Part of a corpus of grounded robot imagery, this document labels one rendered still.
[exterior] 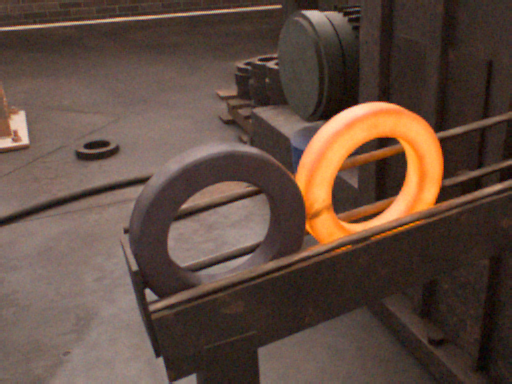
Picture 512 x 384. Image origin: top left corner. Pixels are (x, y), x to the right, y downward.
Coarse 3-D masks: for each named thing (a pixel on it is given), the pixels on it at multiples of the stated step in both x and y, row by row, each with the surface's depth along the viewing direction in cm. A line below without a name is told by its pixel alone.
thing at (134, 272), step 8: (120, 240) 61; (128, 248) 59; (128, 256) 57; (128, 264) 60; (136, 264) 56; (136, 272) 55; (136, 280) 56; (136, 288) 57; (136, 296) 62; (144, 296) 57; (144, 304) 57; (144, 312) 57; (144, 320) 61; (152, 328) 58; (152, 336) 59; (152, 344) 59
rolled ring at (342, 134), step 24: (336, 120) 64; (360, 120) 63; (384, 120) 65; (408, 120) 66; (312, 144) 64; (336, 144) 63; (360, 144) 64; (408, 144) 68; (432, 144) 69; (312, 168) 63; (336, 168) 64; (408, 168) 72; (432, 168) 70; (312, 192) 64; (408, 192) 72; (432, 192) 72; (312, 216) 65; (336, 216) 67; (384, 216) 73
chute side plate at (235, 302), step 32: (416, 224) 69; (448, 224) 71; (480, 224) 73; (352, 256) 66; (384, 256) 68; (416, 256) 70; (448, 256) 73; (480, 256) 75; (256, 288) 61; (288, 288) 63; (320, 288) 65; (352, 288) 67; (384, 288) 70; (160, 320) 58; (192, 320) 59; (224, 320) 61; (256, 320) 63; (288, 320) 65; (320, 320) 67; (192, 352) 61
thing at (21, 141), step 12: (0, 84) 272; (0, 96) 274; (0, 108) 275; (12, 108) 314; (0, 120) 277; (12, 120) 306; (24, 120) 306; (0, 132) 279; (12, 132) 274; (24, 132) 288; (0, 144) 274; (12, 144) 273; (24, 144) 274
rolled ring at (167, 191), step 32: (192, 160) 56; (224, 160) 57; (256, 160) 59; (160, 192) 56; (192, 192) 57; (288, 192) 62; (160, 224) 57; (288, 224) 63; (160, 256) 58; (256, 256) 66; (160, 288) 59
